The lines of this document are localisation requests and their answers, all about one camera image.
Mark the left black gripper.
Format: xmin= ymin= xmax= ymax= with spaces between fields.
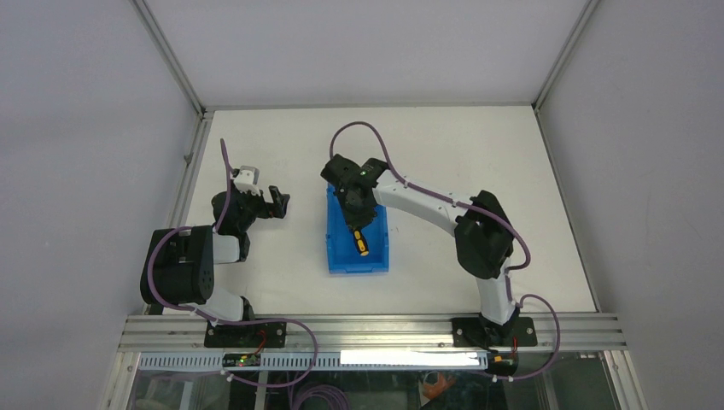
xmin=228 ymin=179 xmax=288 ymax=232

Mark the yellow black screwdriver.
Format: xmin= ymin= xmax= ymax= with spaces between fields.
xmin=353 ymin=230 xmax=369 ymax=256

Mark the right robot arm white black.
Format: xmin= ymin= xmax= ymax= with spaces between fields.
xmin=320 ymin=155 xmax=520 ymax=346

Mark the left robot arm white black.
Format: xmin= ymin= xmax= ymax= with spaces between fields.
xmin=140 ymin=185 xmax=290 ymax=347

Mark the blue plastic bin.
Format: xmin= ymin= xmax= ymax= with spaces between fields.
xmin=325 ymin=184 xmax=389 ymax=276

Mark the orange object below table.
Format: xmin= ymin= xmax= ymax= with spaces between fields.
xmin=420 ymin=371 xmax=457 ymax=401

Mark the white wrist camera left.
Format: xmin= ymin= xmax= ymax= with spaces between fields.
xmin=232 ymin=166 xmax=262 ymax=196

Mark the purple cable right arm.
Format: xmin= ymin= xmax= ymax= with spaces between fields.
xmin=329 ymin=120 xmax=562 ymax=382

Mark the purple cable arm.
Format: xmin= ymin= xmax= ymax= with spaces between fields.
xmin=145 ymin=138 xmax=320 ymax=390
xmin=329 ymin=120 xmax=562 ymax=382

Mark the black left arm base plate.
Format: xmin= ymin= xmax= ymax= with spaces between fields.
xmin=203 ymin=322 xmax=287 ymax=349

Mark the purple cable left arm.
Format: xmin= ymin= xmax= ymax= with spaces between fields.
xmin=145 ymin=138 xmax=320 ymax=390

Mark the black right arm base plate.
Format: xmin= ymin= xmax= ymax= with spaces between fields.
xmin=451 ymin=316 xmax=538 ymax=349

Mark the aluminium rail front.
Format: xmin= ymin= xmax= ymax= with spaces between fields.
xmin=118 ymin=313 xmax=628 ymax=353

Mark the white slotted cable duct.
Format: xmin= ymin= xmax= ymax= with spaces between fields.
xmin=138 ymin=349 xmax=488 ymax=372

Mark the aluminium frame post left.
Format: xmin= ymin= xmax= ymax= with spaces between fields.
xmin=130 ymin=0 xmax=206 ymax=117

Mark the aluminium frame post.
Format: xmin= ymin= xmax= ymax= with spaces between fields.
xmin=130 ymin=0 xmax=206 ymax=117
xmin=531 ymin=0 xmax=601 ymax=114

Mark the aluminium frame post right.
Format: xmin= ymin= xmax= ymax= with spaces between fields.
xmin=531 ymin=0 xmax=601 ymax=114

